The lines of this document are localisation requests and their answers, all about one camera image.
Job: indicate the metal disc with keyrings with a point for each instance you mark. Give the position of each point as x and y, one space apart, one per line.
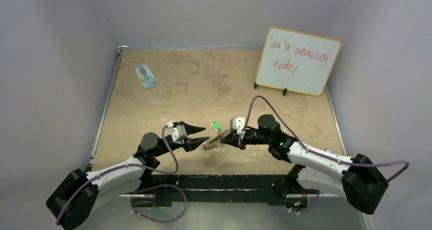
215 142

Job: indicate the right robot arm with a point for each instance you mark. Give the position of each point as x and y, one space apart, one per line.
354 179

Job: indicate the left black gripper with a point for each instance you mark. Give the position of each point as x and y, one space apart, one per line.
190 143

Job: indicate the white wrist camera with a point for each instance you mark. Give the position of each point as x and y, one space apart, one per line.
178 131
237 126

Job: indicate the blue white blister package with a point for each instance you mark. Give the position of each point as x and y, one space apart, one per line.
145 76

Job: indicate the green tag key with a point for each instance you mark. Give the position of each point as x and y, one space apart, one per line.
217 127

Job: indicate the whiteboard with yellow frame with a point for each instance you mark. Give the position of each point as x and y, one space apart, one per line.
297 62

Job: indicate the black base beam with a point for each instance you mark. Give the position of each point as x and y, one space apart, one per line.
271 189

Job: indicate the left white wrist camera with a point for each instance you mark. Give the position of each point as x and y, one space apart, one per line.
178 131

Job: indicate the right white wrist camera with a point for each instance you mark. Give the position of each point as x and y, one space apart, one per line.
237 126

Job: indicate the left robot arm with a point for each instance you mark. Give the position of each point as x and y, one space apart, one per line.
80 192

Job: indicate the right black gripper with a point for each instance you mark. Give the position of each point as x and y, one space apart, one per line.
233 139

